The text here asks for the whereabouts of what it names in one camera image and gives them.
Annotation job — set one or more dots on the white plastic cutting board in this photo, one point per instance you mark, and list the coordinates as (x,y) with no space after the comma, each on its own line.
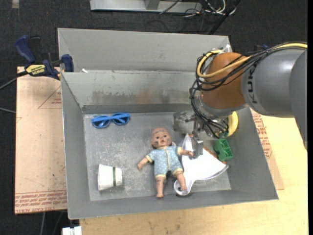
(206,166)

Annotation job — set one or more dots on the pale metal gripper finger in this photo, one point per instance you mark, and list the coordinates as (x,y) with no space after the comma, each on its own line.
(200,148)
(194,148)

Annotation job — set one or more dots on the baby doll in blue suit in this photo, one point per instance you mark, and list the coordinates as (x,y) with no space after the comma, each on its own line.
(166,159)

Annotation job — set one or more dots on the white cup with green stripe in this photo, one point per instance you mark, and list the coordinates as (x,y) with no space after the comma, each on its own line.
(107,177)

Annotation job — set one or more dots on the yellow banana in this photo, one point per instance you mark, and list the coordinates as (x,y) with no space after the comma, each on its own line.
(233,124)

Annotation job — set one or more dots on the blue sunglasses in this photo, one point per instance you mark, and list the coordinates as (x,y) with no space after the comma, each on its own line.
(100,122)

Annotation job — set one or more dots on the grey metal bin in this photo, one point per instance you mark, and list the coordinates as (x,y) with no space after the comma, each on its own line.
(122,141)

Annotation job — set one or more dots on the brown cardboard board red print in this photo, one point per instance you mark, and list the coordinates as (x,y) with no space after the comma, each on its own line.
(39,143)

